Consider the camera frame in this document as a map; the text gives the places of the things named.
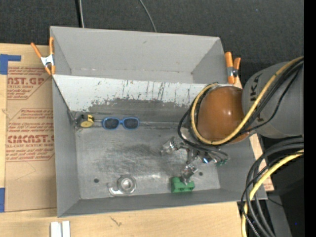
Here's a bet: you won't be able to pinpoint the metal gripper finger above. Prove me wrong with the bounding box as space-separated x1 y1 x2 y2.
181 163 199 185
160 136 185 157

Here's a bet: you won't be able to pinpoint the green plastic block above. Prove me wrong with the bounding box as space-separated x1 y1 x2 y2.
170 176 196 194

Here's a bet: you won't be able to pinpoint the grey metal bin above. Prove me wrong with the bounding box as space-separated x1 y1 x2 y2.
49 25 269 218

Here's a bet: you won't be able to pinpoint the blue sunglasses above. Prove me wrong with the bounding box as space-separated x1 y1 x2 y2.
102 117 141 131

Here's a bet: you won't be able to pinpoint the yellow and black tape measure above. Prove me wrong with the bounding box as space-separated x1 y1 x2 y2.
78 114 95 128

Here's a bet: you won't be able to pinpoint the brown cardboard board red print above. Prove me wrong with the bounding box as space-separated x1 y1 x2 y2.
0 42 275 213

